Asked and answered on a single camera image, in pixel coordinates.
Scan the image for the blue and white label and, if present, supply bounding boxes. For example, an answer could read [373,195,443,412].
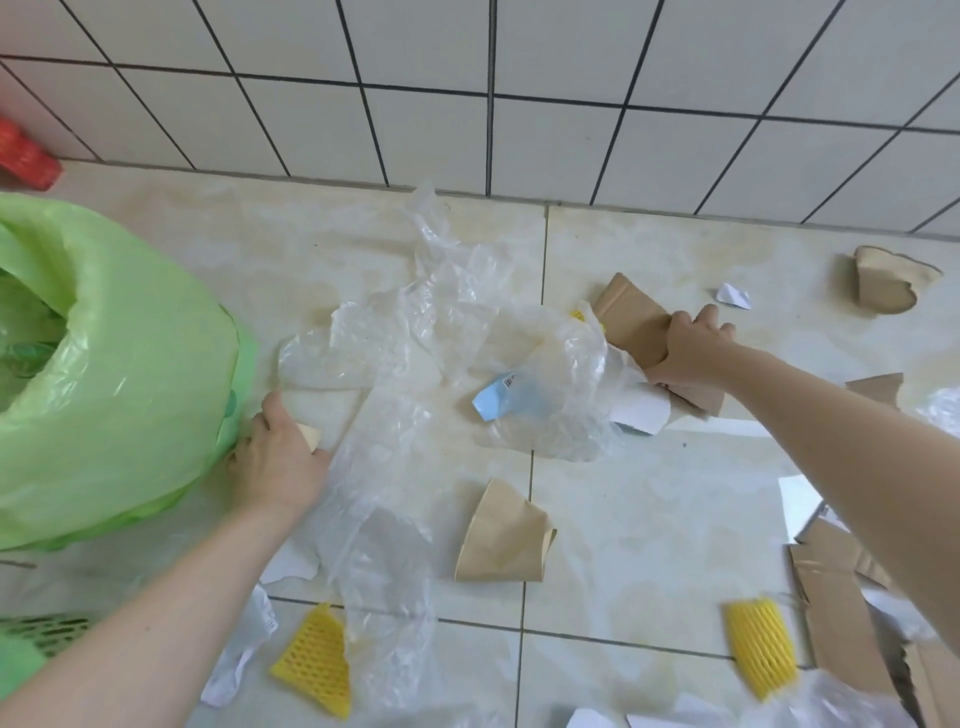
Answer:
[472,371,553,424]

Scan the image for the person's left hand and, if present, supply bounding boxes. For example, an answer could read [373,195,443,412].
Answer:
[228,391,335,519]

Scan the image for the white paper scraps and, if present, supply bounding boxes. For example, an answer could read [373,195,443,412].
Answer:
[200,371,830,728]

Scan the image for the person's right hand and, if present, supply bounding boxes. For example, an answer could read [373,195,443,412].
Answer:
[643,303,744,393]

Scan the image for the red plastic stool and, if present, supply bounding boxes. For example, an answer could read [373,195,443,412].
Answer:
[0,116,65,190]

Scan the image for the clear plastic film scraps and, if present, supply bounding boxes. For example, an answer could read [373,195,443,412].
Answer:
[277,179,960,728]

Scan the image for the person's left forearm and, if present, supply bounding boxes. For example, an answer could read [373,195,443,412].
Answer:
[0,498,316,728]

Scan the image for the person's right forearm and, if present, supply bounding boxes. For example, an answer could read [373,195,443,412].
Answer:
[719,344,960,654]

